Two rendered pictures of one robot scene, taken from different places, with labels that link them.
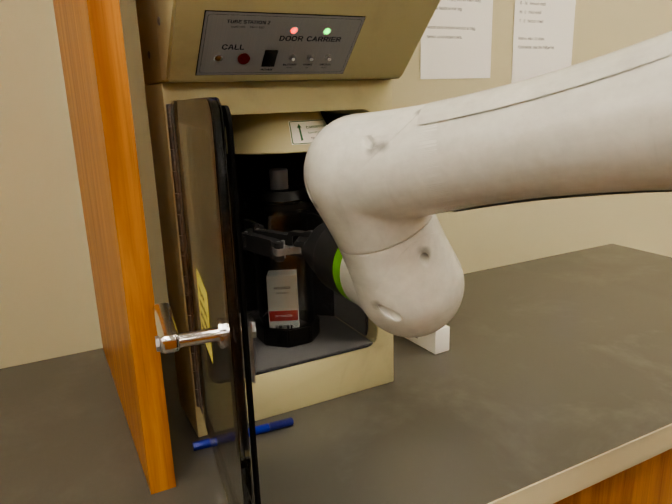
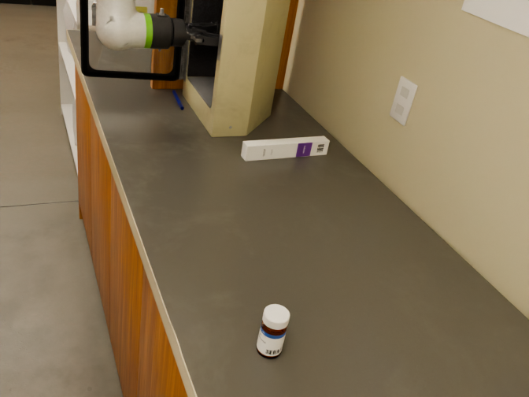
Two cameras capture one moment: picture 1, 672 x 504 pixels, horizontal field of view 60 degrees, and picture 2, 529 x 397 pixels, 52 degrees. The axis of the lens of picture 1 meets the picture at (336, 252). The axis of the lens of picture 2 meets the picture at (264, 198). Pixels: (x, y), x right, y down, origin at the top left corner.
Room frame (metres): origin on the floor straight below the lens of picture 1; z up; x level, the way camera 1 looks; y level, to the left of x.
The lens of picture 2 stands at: (1.01, -1.51, 1.63)
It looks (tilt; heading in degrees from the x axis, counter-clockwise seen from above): 31 degrees down; 89
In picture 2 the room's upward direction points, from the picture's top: 10 degrees clockwise
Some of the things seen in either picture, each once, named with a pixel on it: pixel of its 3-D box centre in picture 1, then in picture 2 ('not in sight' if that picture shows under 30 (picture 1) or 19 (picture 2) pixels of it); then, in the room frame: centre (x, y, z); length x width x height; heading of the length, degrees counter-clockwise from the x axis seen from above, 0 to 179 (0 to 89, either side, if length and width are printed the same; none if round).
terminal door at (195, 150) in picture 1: (208, 303); (133, 15); (0.55, 0.13, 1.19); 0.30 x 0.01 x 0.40; 20
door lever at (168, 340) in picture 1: (185, 324); not in sight; (0.47, 0.13, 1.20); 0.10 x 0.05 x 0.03; 20
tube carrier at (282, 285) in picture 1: (284, 264); not in sight; (0.88, 0.08, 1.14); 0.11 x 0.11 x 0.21
